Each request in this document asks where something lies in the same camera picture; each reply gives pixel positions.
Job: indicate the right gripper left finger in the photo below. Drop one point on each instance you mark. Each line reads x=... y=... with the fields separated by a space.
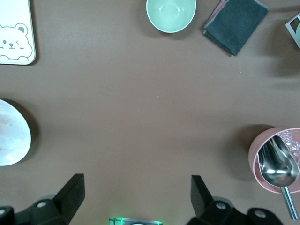
x=58 y=206

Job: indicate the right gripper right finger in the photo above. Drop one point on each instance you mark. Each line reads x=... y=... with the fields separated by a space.
x=211 y=211

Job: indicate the white round plate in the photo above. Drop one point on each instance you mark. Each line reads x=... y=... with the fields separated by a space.
x=11 y=140

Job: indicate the pink bowl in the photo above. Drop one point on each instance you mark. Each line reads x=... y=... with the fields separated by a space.
x=254 y=152

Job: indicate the metal scoop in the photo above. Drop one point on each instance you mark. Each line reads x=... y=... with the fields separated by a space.
x=276 y=168

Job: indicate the clear crumpled plastic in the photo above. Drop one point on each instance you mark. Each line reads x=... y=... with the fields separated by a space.
x=293 y=143

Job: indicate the grey folded cloth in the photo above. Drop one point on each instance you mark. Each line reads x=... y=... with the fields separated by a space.
x=234 y=25

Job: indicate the cream bear print tray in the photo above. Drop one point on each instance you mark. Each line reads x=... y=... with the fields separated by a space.
x=16 y=11

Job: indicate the green bowl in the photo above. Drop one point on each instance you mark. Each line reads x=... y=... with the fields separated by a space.
x=171 y=14

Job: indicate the white metal cup rack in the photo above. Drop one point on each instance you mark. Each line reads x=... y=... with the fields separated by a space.
x=290 y=24

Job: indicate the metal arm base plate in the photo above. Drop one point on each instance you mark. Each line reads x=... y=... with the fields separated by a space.
x=122 y=221

